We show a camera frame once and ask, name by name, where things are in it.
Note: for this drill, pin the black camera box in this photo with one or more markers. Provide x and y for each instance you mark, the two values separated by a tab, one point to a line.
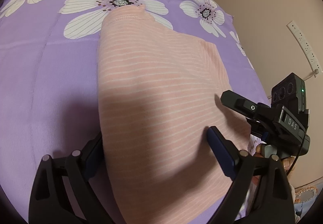
290	92

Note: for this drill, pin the white power strip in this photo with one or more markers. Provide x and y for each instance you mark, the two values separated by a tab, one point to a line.
306	48

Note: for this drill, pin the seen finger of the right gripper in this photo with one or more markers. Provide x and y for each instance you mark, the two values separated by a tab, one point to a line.
246	107

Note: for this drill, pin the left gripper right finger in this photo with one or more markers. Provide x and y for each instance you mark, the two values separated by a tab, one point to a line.
272	202

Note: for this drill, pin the purple floral bed sheet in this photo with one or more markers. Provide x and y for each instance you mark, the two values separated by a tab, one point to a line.
48	81

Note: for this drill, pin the pink striped knit garment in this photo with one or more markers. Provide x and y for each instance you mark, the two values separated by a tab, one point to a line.
158	93

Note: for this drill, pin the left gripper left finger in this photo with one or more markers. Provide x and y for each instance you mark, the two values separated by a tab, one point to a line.
61	192

